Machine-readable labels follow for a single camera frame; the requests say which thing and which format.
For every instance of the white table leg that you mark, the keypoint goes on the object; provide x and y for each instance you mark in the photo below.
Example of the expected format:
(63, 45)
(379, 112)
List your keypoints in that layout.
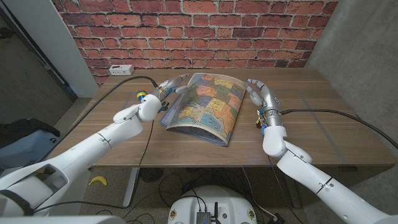
(130, 189)

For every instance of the black bag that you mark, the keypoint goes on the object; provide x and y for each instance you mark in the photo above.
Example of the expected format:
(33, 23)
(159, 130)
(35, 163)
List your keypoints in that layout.
(25, 127)

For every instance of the striped wooden maraca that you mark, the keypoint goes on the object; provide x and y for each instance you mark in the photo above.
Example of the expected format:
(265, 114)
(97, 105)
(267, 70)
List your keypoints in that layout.
(142, 96)

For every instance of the round black floor fan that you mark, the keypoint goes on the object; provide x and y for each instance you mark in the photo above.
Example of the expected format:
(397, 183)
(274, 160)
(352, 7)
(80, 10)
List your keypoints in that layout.
(151, 175)

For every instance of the colourful paper map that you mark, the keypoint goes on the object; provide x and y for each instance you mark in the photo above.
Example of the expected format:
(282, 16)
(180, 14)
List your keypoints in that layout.
(208, 112)

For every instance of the blue grey bin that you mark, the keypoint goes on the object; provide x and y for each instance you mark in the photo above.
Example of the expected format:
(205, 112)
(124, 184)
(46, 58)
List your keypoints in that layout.
(21, 149)

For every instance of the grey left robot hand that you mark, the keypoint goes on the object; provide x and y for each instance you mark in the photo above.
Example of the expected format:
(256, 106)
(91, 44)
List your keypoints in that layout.
(171, 84)

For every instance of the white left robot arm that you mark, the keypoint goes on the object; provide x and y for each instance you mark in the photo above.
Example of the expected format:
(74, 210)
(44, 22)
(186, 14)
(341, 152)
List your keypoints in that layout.
(93, 149)

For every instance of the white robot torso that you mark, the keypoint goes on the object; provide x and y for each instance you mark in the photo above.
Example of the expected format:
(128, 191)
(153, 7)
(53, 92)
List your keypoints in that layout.
(62, 220)

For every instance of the white power strip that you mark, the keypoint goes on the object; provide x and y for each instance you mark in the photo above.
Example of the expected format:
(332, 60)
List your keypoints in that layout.
(121, 70)

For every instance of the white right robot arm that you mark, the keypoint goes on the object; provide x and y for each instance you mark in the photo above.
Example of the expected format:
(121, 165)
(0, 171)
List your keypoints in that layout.
(311, 177)

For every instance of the black antenna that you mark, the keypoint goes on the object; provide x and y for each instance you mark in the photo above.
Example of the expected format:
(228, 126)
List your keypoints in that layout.
(216, 211)

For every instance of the grey electronics box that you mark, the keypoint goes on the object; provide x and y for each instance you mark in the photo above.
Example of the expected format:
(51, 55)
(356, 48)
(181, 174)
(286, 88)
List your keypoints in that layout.
(203, 218)

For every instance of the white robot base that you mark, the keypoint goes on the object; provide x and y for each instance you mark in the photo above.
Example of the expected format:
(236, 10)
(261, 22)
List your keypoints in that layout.
(214, 196)

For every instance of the white structural column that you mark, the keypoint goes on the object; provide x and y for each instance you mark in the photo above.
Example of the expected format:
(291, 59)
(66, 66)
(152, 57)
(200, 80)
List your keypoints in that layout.
(46, 31)

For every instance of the dark grey table leg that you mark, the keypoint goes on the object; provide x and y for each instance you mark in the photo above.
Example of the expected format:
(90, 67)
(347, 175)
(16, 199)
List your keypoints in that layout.
(294, 199)

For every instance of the yellow banana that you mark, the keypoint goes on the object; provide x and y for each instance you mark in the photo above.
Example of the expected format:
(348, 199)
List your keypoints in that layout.
(99, 180)

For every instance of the red brick print backdrop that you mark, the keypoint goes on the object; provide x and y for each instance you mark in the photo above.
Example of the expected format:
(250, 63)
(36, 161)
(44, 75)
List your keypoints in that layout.
(199, 31)

